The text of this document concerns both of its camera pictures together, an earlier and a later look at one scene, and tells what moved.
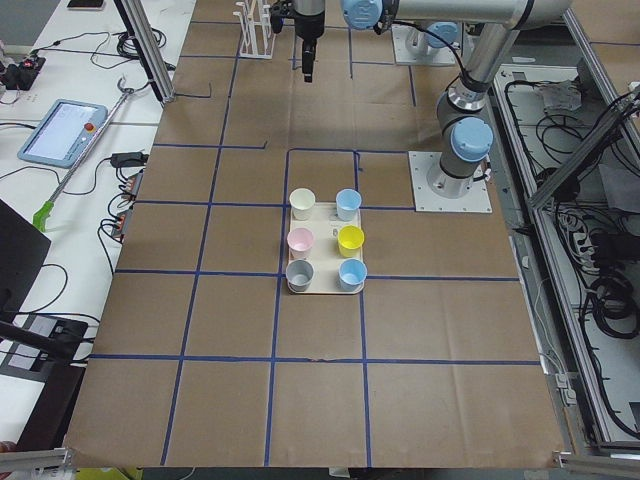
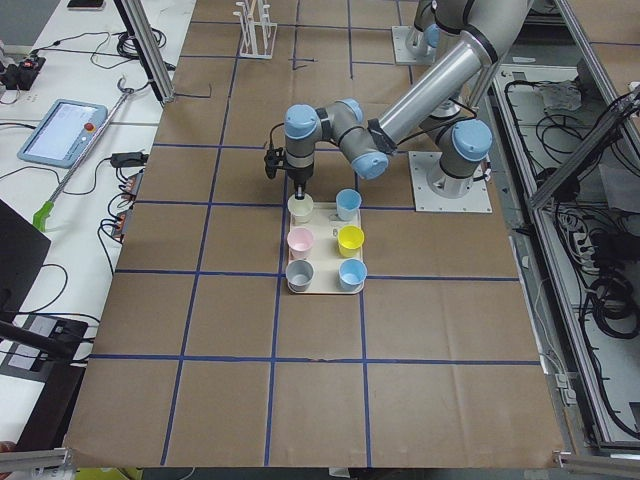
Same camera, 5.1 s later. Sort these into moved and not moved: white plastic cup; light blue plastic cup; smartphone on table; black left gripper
Moved: black left gripper
Not moved: light blue plastic cup; smartphone on table; white plastic cup
